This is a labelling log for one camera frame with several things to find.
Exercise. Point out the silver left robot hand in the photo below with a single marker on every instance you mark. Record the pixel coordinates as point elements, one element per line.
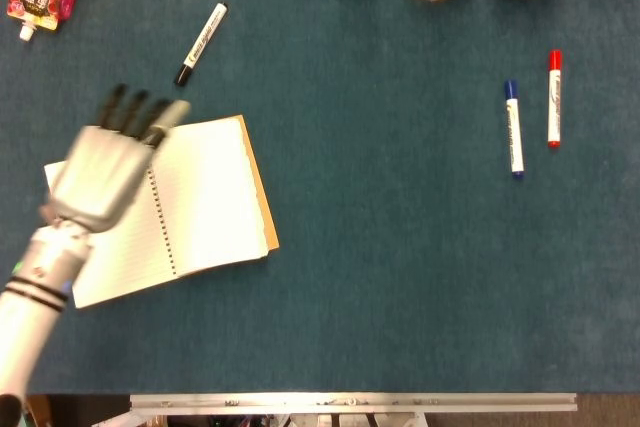
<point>105,174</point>

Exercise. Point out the kraft cover spiral notebook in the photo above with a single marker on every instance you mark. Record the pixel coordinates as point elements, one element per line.
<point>210,197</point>

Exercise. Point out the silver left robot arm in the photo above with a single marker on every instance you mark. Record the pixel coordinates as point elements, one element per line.
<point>37,287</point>

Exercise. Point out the black cap marker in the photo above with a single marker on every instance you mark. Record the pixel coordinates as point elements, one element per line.
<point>201,43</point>

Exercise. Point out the blue cap marker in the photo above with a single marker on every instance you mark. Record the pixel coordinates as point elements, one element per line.
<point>514,128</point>

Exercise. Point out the red cap marker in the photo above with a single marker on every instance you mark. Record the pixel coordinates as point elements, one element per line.
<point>554,98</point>

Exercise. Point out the aluminium frame rail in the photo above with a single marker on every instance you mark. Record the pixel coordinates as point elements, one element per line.
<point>350,403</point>

